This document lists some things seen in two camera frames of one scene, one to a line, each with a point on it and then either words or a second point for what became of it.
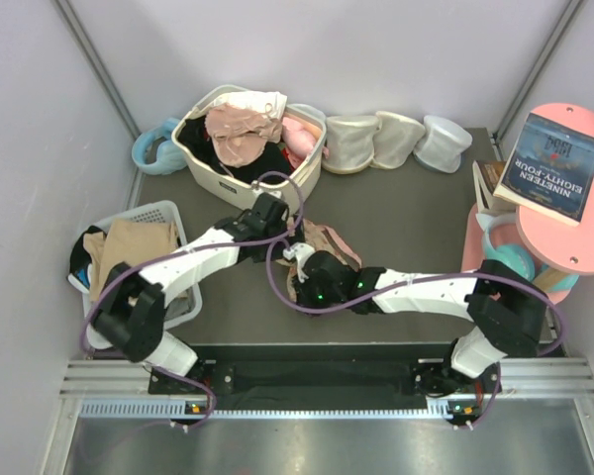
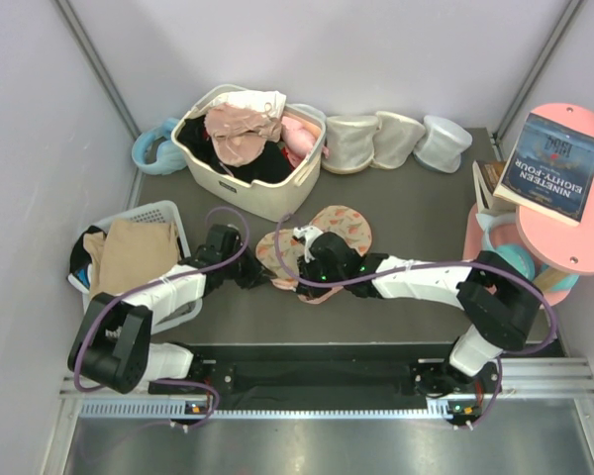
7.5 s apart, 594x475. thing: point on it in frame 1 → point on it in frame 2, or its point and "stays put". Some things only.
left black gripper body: [281, 229] → [232, 269]
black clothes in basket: [274, 161] stays put
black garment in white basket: [79, 258] stays put
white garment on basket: [273, 103] stays put
